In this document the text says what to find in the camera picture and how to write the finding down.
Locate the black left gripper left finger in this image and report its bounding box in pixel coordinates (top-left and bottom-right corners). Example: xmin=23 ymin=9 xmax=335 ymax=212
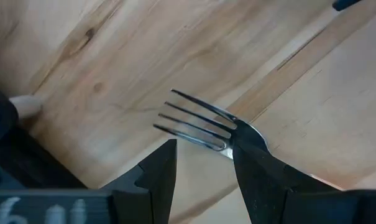
xmin=100 ymin=138 xmax=178 ymax=224

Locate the orange handled metal fork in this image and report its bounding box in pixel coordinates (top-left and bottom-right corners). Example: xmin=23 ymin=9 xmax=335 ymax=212
xmin=152 ymin=89 xmax=344 ymax=191

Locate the orange handled metal spoon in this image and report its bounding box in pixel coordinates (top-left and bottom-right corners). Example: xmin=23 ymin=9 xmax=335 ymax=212
xmin=331 ymin=0 xmax=363 ymax=12

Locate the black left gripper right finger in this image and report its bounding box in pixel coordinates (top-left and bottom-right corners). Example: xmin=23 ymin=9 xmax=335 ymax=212
xmin=232 ymin=141 xmax=336 ymax=224

